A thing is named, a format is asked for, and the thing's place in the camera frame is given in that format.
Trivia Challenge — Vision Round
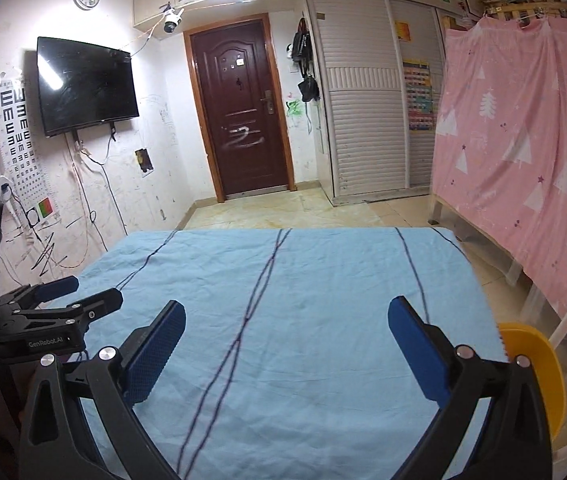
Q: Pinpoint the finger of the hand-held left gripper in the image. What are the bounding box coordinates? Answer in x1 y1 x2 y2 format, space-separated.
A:
0 275 80 311
12 287 124 332

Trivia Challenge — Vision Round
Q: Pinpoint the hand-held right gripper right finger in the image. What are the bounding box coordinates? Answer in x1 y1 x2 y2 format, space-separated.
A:
387 296 554 480

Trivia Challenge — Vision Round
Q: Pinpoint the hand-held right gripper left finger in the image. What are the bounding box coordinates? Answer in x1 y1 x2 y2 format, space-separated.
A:
18 300 186 480

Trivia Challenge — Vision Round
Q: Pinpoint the yellow plastic bin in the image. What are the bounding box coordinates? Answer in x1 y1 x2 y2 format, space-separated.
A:
498 322 567 438

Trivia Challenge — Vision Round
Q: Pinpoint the light blue tablecloth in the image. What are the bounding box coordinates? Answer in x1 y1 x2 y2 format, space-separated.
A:
46 227 509 480

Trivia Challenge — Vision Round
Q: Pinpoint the eye chart poster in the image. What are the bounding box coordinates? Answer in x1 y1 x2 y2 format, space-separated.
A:
0 72 61 223

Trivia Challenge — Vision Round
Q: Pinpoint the pink tree print curtain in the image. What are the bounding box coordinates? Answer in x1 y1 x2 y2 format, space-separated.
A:
428 15 567 361

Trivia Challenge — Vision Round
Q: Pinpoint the white louvred wardrobe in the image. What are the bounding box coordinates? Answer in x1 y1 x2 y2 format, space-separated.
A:
305 0 447 206

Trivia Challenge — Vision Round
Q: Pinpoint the dark brown door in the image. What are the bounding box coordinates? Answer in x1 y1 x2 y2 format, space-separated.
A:
184 12 298 204

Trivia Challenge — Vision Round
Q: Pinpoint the colourful grid poster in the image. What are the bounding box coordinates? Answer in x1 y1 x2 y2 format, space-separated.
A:
402 60 435 133

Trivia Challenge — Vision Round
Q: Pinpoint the small black hanging bag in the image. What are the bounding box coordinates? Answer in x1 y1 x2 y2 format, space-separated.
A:
297 76 320 103

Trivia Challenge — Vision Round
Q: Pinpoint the large black hanging bag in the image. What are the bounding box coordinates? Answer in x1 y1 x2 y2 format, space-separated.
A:
291 17 314 61

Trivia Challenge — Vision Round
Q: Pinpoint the black television cable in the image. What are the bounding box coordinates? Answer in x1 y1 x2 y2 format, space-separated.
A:
66 130 129 236

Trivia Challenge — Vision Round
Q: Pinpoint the open wall socket box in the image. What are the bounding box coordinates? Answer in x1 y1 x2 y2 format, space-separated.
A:
134 148 155 176

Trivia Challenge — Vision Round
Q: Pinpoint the black wall television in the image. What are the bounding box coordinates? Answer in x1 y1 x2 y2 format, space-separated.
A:
36 36 140 138

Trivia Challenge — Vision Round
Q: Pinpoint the white security camera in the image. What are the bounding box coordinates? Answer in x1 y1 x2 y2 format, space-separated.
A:
162 6 185 34

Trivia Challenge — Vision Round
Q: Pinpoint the wooden bunk bed frame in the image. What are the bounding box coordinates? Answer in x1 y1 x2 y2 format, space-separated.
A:
428 0 567 286

